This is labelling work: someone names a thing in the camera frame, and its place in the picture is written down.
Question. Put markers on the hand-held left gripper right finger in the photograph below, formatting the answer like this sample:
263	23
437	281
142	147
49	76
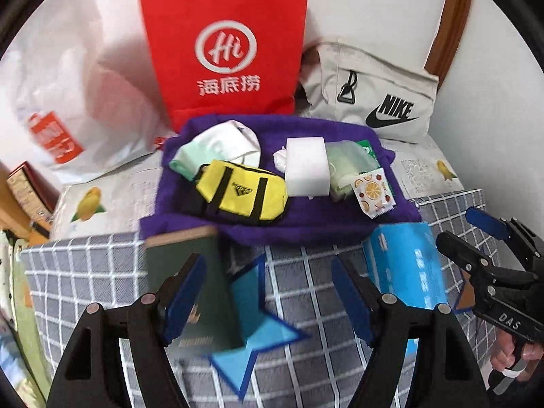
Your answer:
350	301

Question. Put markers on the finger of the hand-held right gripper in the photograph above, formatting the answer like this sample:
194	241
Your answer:
488	225
461	250

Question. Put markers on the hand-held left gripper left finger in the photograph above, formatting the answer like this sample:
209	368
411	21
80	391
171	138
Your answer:
182	301

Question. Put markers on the dark green box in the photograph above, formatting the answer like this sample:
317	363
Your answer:
212	272

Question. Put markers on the fruit print packet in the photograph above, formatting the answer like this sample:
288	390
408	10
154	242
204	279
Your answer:
374	193

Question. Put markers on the yellow mini bag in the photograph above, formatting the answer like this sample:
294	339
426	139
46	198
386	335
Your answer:
246	191

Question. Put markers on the green sachet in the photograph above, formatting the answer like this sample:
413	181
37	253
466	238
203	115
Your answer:
369	148

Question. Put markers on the green tissue pack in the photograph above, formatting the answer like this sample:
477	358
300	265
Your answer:
344	161

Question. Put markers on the green face mask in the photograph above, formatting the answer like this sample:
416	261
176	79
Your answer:
187	159

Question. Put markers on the white sponge block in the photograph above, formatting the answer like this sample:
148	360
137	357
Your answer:
306	165

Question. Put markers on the white glove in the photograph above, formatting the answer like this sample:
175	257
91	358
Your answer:
229	140

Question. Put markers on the person's right hand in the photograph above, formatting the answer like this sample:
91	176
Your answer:
508	357

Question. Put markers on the blue tissue pack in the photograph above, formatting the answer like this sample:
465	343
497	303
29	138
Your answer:
408	263

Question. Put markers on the grey plaid blanket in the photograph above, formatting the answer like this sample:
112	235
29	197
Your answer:
306	348

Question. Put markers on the purple towel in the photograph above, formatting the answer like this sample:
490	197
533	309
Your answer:
297	225

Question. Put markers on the white printed bedsheet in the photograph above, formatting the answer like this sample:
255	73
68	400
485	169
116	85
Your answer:
119	204

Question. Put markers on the grey waist bag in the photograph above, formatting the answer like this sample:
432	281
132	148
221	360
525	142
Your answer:
382	76

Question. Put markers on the brown patterned box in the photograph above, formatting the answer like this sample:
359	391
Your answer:
29	187

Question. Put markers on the white plastic shopping bag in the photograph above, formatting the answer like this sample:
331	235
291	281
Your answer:
85	93

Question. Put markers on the red paper bag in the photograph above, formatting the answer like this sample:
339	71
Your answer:
221	12

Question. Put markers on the wooden door frame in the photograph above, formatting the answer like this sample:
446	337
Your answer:
454	21

